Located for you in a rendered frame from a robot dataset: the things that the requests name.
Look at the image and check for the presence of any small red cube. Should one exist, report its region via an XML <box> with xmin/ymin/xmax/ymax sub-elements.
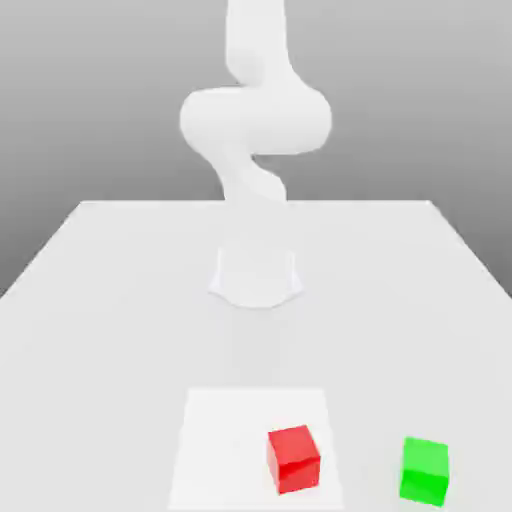
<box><xmin>266</xmin><ymin>424</ymin><xmax>322</xmax><ymax>496</ymax></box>

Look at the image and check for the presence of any small green cube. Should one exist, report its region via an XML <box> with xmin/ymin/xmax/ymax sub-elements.
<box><xmin>398</xmin><ymin>436</ymin><xmax>450</xmax><ymax>508</ymax></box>

